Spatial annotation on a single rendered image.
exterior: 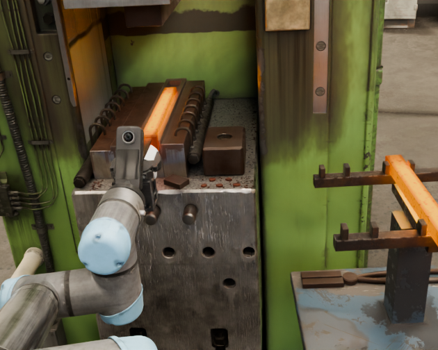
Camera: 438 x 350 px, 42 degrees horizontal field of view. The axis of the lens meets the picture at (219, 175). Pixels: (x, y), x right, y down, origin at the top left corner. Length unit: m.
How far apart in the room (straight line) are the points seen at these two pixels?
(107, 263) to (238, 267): 0.43
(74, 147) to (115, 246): 0.58
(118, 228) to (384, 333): 0.54
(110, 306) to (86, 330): 0.76
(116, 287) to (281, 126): 0.57
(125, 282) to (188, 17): 0.87
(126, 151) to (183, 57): 0.65
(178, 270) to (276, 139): 0.37
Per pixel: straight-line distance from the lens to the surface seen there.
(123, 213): 0.92
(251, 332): 1.37
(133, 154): 1.02
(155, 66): 1.64
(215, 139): 1.22
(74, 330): 1.73
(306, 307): 1.18
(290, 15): 1.21
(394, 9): 6.39
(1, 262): 2.80
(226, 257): 1.24
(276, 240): 1.45
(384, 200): 3.00
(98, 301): 0.95
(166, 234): 1.22
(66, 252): 1.56
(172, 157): 1.20
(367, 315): 1.17
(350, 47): 1.27
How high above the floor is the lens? 1.46
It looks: 27 degrees down
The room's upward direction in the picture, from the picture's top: 4 degrees counter-clockwise
